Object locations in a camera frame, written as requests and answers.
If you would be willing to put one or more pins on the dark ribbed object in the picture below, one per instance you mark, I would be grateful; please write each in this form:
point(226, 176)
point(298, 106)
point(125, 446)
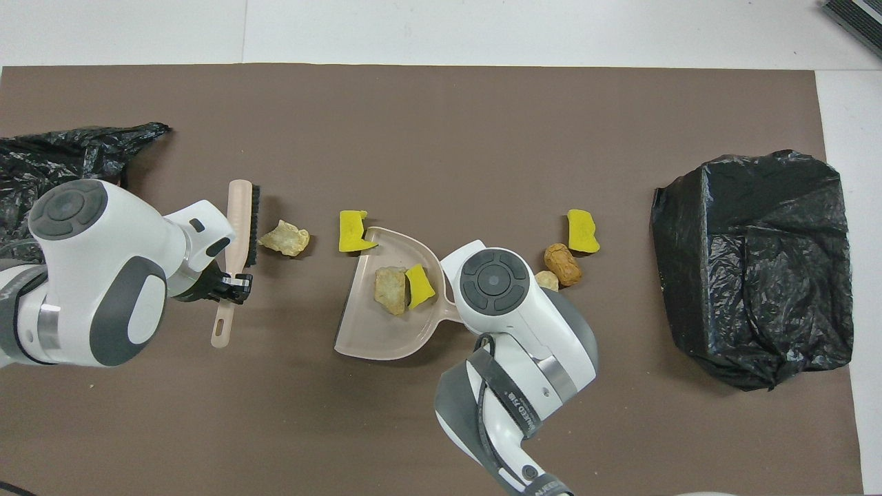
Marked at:
point(858, 21)

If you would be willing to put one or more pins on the black bag lined pink bin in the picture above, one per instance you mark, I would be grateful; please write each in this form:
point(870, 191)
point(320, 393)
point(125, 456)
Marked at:
point(62, 155)

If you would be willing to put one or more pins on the yellow sponge piece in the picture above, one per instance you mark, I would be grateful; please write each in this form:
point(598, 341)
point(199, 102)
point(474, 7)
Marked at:
point(355, 231)
point(582, 231)

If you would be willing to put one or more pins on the beige plastic dustpan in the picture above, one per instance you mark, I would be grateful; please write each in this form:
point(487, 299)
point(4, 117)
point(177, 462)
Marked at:
point(379, 334)

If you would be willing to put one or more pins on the brown bread chunk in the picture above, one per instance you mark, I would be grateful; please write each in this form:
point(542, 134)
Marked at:
point(563, 264)

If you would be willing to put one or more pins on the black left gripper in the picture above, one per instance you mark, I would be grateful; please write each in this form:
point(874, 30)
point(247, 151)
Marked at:
point(210, 288)

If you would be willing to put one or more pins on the beige hand brush black bristles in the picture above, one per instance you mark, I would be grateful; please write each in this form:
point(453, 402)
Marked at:
point(240, 220)

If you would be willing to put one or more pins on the yellow sponge with green pad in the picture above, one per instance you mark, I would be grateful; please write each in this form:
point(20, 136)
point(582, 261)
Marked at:
point(422, 286)

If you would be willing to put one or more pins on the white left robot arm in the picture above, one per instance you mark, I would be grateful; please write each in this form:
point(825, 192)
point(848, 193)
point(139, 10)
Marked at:
point(103, 275)

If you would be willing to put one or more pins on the brown table mat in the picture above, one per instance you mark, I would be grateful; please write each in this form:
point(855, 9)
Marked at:
point(441, 110)

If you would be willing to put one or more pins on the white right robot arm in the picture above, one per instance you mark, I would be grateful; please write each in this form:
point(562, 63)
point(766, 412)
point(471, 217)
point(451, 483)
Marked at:
point(510, 303)

